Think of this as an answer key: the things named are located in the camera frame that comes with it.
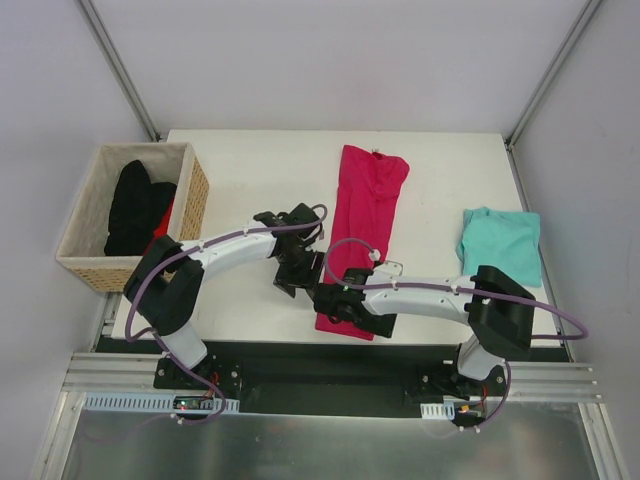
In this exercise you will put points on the left aluminium corner post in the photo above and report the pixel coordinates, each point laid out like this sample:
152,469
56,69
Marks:
108,48

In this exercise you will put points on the wicker basket with liner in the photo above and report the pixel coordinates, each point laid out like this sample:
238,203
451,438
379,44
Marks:
81,250

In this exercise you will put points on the black garment in basket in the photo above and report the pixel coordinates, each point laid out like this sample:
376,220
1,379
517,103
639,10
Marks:
137,206

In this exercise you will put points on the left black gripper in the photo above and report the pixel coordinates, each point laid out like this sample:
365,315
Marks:
295,279

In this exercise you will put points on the red garment in basket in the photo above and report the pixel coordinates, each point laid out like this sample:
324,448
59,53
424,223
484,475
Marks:
162,226

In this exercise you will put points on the pink t shirt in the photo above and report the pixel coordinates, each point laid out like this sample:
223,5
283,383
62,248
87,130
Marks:
369,186

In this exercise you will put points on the aluminium frame rail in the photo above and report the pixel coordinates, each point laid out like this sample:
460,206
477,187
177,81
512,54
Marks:
532,381

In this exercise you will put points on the aluminium corner post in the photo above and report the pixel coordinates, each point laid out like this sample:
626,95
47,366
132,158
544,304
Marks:
108,48
568,45

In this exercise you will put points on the right white cable duct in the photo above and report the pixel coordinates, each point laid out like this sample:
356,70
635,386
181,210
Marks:
438,411

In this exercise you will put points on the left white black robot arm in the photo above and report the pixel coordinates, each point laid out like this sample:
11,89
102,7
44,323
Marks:
164,288

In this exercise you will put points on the right aluminium corner post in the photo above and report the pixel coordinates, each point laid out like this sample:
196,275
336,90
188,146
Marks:
568,45

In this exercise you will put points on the left white cable duct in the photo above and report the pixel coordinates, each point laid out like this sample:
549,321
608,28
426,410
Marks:
157,403

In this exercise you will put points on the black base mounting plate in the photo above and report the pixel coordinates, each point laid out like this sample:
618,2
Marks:
369,380

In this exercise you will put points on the white cable duct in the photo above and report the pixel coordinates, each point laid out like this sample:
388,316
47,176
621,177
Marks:
157,403
438,411

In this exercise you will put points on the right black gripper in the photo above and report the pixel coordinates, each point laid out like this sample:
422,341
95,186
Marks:
324,300

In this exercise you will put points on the teal folded t shirt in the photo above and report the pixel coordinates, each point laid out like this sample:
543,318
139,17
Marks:
506,240

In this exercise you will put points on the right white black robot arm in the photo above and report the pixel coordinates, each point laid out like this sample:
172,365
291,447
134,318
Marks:
499,312

